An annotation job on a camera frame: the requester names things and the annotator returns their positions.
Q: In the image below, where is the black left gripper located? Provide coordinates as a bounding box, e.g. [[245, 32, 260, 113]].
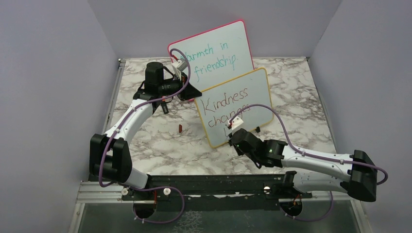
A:
[[159, 72, 202, 101]]

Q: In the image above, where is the black orange highlighter marker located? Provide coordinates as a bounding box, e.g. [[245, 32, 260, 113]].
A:
[[161, 102, 169, 114]]

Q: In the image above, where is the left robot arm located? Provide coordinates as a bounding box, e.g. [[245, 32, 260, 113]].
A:
[[89, 59, 202, 200]]

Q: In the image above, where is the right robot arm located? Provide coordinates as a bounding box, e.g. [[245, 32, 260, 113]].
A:
[[229, 129, 378, 202]]

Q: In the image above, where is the yellow framed whiteboard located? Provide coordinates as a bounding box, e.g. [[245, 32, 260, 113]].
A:
[[194, 67, 274, 148]]

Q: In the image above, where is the pink framed whiteboard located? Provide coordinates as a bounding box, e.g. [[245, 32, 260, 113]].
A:
[[168, 20, 255, 91]]

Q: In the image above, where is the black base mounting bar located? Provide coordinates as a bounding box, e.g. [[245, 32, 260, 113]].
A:
[[88, 173, 313, 213]]

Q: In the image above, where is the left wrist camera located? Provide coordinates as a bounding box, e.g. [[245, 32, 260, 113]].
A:
[[172, 59, 188, 79]]

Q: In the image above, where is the aluminium table edge rail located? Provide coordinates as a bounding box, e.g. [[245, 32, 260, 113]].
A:
[[92, 58, 127, 173]]

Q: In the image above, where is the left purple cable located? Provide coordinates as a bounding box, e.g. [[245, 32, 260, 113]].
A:
[[98, 48, 191, 225]]

